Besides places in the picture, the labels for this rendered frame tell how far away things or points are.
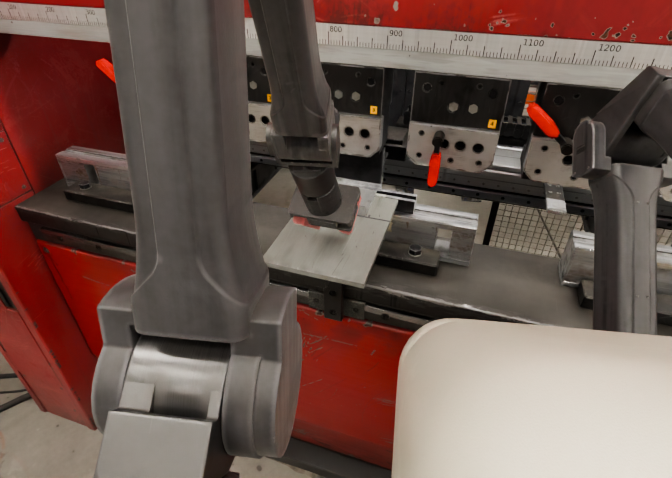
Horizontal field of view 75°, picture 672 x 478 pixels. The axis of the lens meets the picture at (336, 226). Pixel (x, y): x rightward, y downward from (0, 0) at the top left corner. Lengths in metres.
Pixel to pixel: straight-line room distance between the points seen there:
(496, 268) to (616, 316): 0.41
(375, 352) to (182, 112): 0.86
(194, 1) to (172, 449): 0.20
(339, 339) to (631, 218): 0.64
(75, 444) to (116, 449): 1.62
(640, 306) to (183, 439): 0.49
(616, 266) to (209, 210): 0.48
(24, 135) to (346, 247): 0.90
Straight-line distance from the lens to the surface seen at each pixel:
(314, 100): 0.46
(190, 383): 0.25
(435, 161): 0.77
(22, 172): 1.36
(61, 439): 1.92
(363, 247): 0.75
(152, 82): 0.20
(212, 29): 0.20
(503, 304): 0.88
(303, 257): 0.73
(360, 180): 0.90
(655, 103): 0.58
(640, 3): 0.75
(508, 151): 1.19
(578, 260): 0.94
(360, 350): 1.01
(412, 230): 0.91
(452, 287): 0.89
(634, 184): 0.61
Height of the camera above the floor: 1.46
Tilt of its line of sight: 35 degrees down
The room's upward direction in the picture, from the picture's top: straight up
